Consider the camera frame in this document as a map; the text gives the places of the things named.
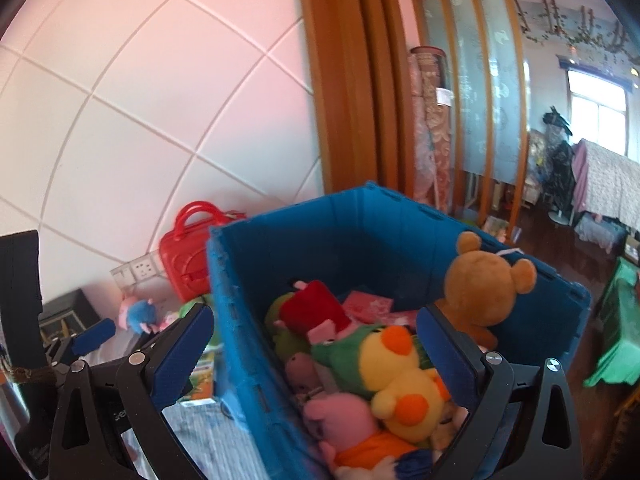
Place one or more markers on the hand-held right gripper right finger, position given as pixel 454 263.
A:
pixel 447 355

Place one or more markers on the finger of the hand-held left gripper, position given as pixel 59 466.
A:
pixel 95 335

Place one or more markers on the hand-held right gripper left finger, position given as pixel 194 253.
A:
pixel 185 350

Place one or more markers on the orange green medicine box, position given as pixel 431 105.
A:
pixel 205 380

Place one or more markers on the brown teddy bear plush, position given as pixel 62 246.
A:
pixel 480 280

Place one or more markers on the blue plastic crate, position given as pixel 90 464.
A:
pixel 380 230

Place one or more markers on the pink pig plush blue shirt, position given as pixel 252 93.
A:
pixel 140 315

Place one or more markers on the yellow duck plush green hood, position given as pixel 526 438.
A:
pixel 400 395

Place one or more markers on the light blue striped bedsheet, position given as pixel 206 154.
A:
pixel 210 440

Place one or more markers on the pink flat packet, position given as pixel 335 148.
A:
pixel 370 302

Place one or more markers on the red toy suitcase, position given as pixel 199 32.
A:
pixel 185 255

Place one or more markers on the small mauve plush toy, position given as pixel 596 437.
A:
pixel 302 367

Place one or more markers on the pink pig plush orange shirt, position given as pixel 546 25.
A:
pixel 340 417

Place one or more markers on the red plush toy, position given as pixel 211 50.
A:
pixel 312 305

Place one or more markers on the rack of dark clothes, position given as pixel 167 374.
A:
pixel 557 170

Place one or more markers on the rolled patterned fabric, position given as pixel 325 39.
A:
pixel 430 135

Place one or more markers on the floral cloth cover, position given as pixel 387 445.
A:
pixel 610 185

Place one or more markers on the frosted glass wooden partition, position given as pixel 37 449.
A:
pixel 475 85

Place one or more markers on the bright window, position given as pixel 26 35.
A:
pixel 600 125

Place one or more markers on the hanging vine decoration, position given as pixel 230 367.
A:
pixel 590 35

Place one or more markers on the white wall switch panel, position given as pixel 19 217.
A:
pixel 122 275

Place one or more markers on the white five-hole wall socket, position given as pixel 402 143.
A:
pixel 146 268

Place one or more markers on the curved wooden frame post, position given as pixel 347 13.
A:
pixel 350 85

